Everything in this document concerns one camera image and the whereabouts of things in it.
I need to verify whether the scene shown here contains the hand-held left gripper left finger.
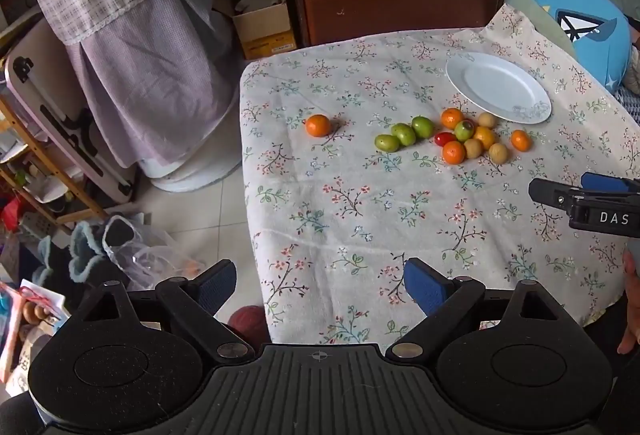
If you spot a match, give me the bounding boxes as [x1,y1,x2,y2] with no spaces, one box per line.
[75,260,257,364]

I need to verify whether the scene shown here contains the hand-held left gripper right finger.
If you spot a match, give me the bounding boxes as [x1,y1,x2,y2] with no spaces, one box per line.
[386,257,566,363]

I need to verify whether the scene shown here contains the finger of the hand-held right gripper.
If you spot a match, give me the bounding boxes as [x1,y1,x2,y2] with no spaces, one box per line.
[581,172,640,196]
[529,178,583,216]

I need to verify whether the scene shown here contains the white plate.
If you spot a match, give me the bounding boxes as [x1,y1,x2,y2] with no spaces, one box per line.
[445,52,552,124]

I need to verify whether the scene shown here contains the person's right hand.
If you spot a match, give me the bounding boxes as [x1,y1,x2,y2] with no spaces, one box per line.
[617,247,640,356]

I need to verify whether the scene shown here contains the brown ball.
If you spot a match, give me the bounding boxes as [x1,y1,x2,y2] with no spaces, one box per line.
[229,305,271,346]

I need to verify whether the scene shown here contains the clear plastic bag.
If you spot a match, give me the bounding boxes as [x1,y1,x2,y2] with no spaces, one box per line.
[102,215,207,292]

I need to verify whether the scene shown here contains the floral tablecloth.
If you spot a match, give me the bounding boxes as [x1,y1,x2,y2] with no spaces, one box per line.
[239,5,640,347]

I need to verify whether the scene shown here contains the blue fluffy slippers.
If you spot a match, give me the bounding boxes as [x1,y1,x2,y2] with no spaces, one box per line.
[35,220,132,287]

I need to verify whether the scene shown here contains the wooden shelf rack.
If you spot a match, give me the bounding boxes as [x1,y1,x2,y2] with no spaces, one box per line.
[0,97,108,236]

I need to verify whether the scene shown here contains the blue shark plush pillow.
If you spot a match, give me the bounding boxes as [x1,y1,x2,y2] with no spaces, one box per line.
[462,0,632,92]

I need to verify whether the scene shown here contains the lilac cloth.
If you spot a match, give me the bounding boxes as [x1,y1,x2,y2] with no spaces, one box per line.
[65,0,242,170]

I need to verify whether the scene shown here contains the open cardboard box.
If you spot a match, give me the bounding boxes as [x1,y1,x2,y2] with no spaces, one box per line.
[226,0,297,60]

